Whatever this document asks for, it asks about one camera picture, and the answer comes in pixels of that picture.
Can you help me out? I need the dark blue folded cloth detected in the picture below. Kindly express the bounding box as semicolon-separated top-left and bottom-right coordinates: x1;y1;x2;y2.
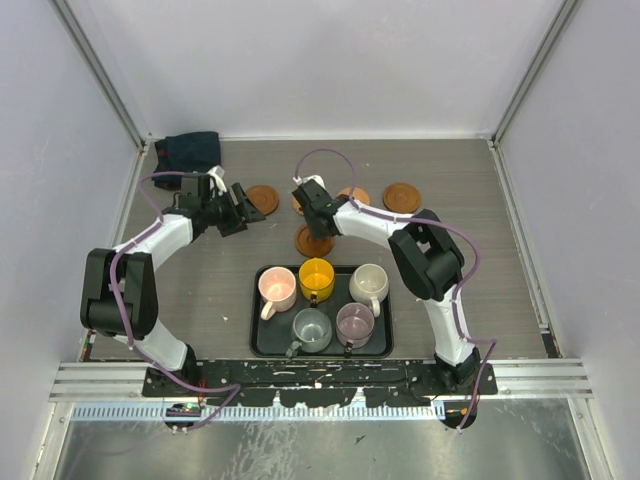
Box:
154;131;221;173

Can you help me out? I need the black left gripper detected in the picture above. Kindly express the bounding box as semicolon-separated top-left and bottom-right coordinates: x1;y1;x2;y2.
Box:
201;183;263;237

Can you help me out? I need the pink ceramic mug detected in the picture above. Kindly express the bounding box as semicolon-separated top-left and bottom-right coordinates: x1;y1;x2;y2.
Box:
258;266;297;321

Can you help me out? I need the black plastic tray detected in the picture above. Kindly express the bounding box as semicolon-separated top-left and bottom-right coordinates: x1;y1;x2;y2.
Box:
249;265;394;359

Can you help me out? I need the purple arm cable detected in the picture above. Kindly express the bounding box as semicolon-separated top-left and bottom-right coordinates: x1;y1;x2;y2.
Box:
87;171;244;456
294;148;497;431

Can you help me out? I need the white slotted cable duct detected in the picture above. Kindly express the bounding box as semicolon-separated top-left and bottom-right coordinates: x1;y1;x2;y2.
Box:
70;402;445;423

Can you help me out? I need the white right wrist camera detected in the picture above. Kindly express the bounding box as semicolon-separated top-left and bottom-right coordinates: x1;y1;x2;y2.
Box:
293;174;325;189

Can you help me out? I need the grey ceramic mug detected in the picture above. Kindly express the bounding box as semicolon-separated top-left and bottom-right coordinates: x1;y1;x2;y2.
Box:
286;308;333;358

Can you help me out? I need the woven rattan coaster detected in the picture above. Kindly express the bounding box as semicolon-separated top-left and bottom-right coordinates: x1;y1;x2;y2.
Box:
292;198;304;216
336;187;371;206

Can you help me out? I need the brown wooden coaster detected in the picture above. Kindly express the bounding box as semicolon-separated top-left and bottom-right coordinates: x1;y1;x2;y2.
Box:
382;183;421;214
294;226;334;258
246;185;280;216

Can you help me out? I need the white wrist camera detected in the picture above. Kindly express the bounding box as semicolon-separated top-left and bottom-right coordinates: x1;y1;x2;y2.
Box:
206;165;228;198
293;174;325;189

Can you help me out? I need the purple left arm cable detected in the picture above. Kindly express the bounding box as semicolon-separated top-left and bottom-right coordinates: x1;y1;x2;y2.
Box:
87;171;244;456

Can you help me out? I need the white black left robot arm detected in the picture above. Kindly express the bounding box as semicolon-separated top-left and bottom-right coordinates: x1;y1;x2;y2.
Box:
80;167;266;396

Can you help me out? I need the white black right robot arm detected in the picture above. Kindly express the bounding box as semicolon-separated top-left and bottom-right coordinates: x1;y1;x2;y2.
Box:
293;176;480;394

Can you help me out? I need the black mounting base plate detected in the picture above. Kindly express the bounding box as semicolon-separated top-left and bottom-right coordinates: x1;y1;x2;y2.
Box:
142;357;499;409

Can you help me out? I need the yellow ceramic mug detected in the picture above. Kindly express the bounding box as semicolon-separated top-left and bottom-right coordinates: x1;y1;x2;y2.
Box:
298;258;335;306

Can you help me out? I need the mauve ceramic mug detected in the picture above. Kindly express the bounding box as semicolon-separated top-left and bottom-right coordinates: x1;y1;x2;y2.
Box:
336;302;375;356

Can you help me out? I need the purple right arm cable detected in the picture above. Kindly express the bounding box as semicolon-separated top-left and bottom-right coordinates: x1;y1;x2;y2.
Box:
294;148;497;431

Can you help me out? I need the cream ceramic mug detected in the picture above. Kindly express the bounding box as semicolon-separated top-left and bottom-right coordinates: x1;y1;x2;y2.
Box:
349;264;389;318

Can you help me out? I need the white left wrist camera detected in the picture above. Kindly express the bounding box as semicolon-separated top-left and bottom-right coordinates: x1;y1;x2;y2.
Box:
206;165;228;198

